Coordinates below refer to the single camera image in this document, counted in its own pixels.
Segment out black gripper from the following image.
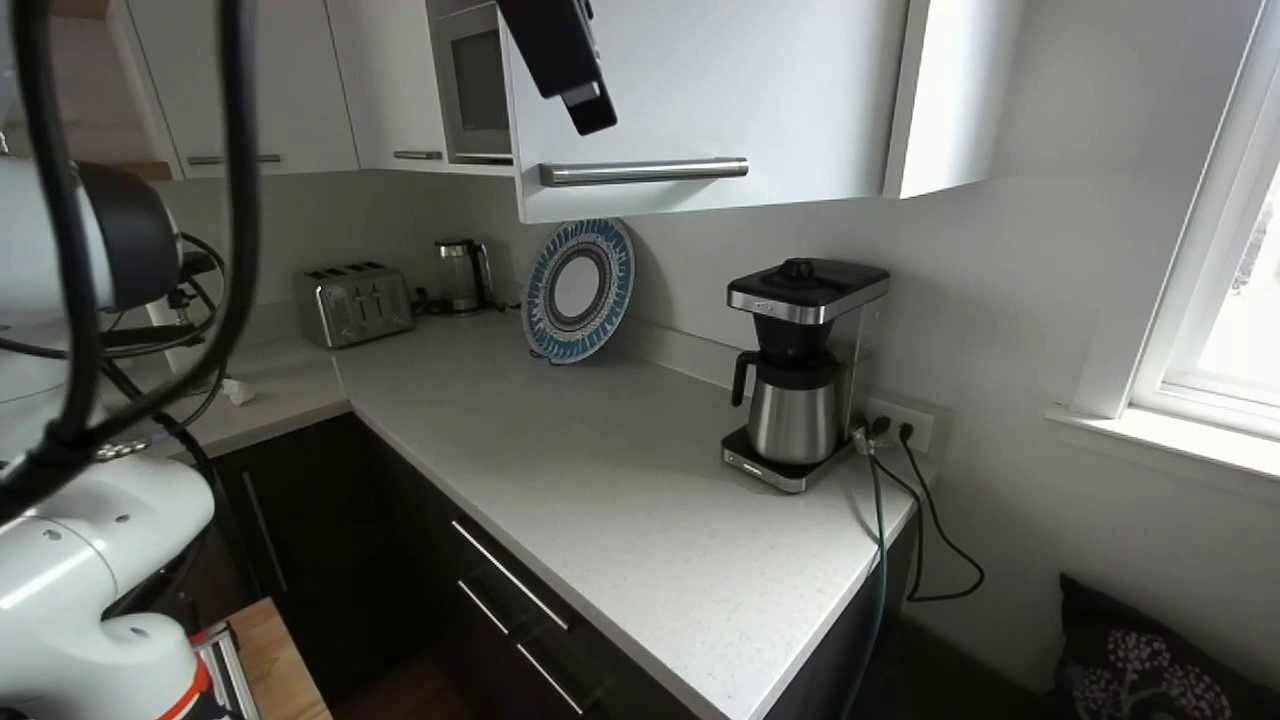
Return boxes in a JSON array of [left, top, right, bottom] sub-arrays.
[[493, 0, 624, 140]]

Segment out long silver door handle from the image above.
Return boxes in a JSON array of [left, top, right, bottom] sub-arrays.
[[532, 151, 758, 192]]

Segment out narrow white cabinet door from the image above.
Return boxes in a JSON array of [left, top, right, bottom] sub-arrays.
[[326, 0, 454, 175]]

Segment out wide white cabinet door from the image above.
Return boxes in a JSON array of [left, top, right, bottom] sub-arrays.
[[120, 0, 364, 183]]

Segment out dark drawer cabinet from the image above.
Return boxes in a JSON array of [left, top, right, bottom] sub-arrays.
[[197, 409, 924, 720]]

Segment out small glass jar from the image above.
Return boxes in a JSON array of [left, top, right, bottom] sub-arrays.
[[430, 231, 502, 321]]

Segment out blue white decorative plate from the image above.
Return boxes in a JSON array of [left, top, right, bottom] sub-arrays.
[[518, 217, 644, 372]]

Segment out black silver coffee maker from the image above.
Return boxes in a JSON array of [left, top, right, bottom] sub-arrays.
[[715, 253, 898, 501]]

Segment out silver toaster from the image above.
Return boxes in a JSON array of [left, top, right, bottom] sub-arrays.
[[291, 256, 420, 355]]

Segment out steel coffee carafe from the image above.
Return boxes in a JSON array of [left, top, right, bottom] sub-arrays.
[[729, 348, 849, 471]]

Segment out wooden board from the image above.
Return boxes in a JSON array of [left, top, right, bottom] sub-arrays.
[[194, 591, 341, 720]]

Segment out white framed window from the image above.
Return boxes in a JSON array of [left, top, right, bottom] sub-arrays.
[[1045, 0, 1280, 489]]

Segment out dark patterned cushion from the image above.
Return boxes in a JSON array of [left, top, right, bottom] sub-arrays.
[[1053, 572, 1280, 720]]

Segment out white wall cabinet body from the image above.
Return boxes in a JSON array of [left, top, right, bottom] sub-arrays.
[[35, 0, 1032, 208]]

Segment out white wall power outlet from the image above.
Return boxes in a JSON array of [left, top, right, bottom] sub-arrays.
[[858, 389, 962, 467]]

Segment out long silver drawer handle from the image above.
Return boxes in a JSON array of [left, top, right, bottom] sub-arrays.
[[444, 516, 578, 634]]

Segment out short silver drawer handle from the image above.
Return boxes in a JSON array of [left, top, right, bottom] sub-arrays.
[[513, 640, 589, 720], [454, 574, 518, 643]]

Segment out vertical silver cabinet handle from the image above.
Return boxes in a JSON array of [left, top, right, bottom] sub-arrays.
[[237, 464, 297, 599]]

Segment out thick black corrugated cable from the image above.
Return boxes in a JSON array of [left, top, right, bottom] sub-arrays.
[[0, 0, 270, 528]]

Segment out black power cord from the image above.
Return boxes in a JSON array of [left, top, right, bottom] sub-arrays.
[[893, 431, 994, 608]]

